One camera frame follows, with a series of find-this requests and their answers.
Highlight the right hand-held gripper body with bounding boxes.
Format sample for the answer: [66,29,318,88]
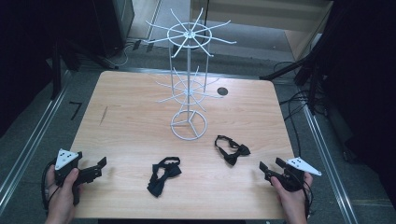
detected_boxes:
[263,157,322,192]

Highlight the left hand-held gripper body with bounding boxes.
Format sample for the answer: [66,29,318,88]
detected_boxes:
[54,148,103,206]

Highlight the black bow tie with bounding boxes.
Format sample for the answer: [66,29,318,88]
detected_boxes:
[214,134,251,167]
[147,156,182,198]

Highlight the white wire display rack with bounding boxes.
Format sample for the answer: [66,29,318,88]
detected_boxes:
[143,7,237,142]

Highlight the person's right hand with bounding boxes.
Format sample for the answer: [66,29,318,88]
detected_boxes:
[270,172,314,224]

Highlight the person's left hand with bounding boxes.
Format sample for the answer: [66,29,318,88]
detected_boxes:
[45,167,82,224]

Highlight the black tape floor mark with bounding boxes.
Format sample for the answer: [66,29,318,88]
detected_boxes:
[69,101,83,121]

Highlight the black metal stand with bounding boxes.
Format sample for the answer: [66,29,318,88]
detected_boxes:
[50,36,120,101]
[260,31,331,113]

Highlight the black cabinet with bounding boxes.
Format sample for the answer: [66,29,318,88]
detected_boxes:
[92,0,135,59]

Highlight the metal floor rail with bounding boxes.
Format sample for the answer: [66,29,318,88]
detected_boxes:
[0,69,71,216]
[302,104,361,224]

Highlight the black floor cable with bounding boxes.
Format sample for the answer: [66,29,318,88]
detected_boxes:
[274,60,325,158]

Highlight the left hand-held gripper cable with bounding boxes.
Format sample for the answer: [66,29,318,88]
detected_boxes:
[40,160,59,213]

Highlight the hand-held gripper cable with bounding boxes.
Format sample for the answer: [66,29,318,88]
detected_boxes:
[303,181,314,219]
[40,160,59,213]

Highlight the right hand-held gripper cable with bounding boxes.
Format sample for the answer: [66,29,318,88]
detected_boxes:
[303,181,314,219]

